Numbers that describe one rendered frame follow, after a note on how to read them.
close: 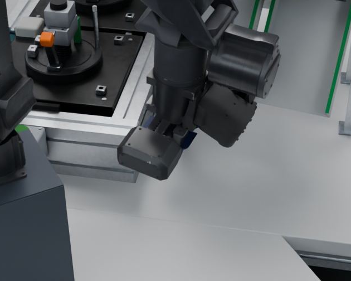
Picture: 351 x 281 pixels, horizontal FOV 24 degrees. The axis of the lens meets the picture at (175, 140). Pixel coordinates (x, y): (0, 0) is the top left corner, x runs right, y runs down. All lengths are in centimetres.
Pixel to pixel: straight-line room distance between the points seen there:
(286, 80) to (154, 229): 33
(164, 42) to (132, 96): 59
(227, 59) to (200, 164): 62
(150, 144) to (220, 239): 44
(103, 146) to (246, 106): 49
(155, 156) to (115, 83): 58
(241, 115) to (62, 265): 41
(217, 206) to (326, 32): 34
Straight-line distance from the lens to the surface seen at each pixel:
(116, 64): 148
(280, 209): 134
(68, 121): 137
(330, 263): 136
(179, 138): 91
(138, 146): 87
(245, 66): 82
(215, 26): 81
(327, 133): 152
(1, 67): 99
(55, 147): 138
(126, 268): 124
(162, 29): 84
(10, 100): 100
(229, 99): 90
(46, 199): 109
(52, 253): 116
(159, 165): 86
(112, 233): 130
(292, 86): 135
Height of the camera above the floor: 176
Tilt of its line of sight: 38 degrees down
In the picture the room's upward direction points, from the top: straight up
